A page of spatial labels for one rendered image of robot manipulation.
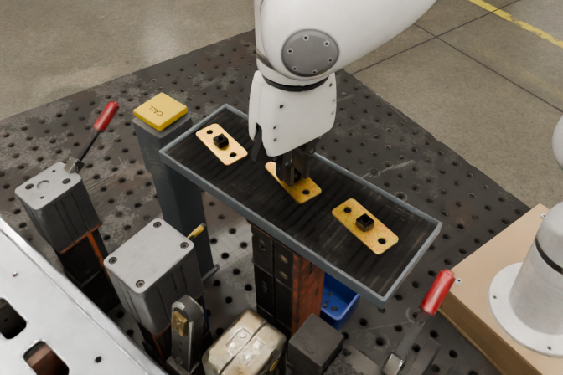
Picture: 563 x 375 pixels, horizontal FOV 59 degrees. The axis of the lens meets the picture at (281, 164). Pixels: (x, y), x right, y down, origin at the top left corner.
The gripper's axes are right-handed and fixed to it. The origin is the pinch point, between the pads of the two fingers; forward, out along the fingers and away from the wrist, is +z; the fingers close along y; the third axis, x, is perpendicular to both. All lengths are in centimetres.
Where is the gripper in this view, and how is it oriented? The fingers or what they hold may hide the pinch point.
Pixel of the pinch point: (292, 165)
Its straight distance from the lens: 65.6
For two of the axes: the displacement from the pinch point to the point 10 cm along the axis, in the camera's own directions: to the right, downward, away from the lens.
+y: -8.2, 4.1, -4.0
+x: 5.7, 5.9, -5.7
